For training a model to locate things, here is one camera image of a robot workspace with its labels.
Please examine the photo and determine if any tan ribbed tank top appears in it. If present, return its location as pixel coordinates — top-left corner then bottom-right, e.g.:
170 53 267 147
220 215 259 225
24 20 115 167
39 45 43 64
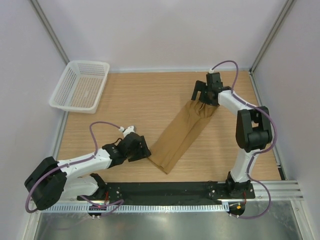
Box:
148 100 218 174

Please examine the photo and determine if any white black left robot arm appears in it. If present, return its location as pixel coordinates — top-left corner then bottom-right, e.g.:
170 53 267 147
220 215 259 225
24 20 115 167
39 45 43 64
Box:
24 132 151 211

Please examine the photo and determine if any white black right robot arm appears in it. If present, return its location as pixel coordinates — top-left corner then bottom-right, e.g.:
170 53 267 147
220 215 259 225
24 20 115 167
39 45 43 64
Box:
191 72 273 198

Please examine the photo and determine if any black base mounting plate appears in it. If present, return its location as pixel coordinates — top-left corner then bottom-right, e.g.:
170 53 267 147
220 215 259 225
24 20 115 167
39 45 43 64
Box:
76 181 256 206

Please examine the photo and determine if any white perforated plastic basket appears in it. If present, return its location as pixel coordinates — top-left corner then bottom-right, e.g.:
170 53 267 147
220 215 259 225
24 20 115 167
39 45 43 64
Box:
49 60 110 114

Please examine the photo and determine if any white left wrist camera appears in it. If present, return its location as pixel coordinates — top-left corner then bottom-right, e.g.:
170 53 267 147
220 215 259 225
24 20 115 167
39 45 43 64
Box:
118 125 136 137

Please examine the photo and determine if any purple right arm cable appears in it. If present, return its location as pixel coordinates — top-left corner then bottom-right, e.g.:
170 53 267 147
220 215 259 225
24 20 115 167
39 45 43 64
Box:
208 59 279 220

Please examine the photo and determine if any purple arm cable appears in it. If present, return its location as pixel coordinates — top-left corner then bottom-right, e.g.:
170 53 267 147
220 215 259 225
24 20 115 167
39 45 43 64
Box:
208 59 279 220
25 121 126 217

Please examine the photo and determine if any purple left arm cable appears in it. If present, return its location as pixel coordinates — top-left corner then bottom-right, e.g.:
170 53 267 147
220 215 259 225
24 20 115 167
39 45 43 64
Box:
25 121 126 217

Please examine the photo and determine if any slotted grey cable duct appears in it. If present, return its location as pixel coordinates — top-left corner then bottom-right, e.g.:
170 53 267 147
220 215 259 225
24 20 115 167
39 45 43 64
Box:
42 202 229 214

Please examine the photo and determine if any aluminium frame rail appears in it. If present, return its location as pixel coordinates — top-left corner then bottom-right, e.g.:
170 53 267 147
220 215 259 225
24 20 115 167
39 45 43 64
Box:
205 180 304 202

